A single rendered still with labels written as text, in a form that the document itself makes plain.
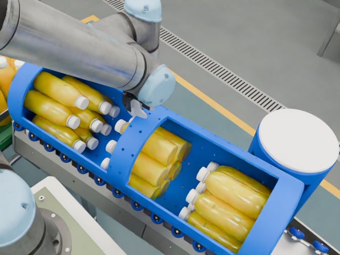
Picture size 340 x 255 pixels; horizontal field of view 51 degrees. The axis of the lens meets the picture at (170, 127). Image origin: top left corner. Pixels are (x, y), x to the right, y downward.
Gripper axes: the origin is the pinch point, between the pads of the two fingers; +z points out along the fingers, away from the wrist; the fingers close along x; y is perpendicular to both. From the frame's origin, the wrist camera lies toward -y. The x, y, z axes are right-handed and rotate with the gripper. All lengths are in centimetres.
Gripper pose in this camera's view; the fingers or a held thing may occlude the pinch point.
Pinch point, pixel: (134, 112)
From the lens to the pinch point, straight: 99.3
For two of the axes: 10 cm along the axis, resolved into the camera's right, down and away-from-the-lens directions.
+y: 8.3, 4.7, -3.0
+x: 5.5, -6.1, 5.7
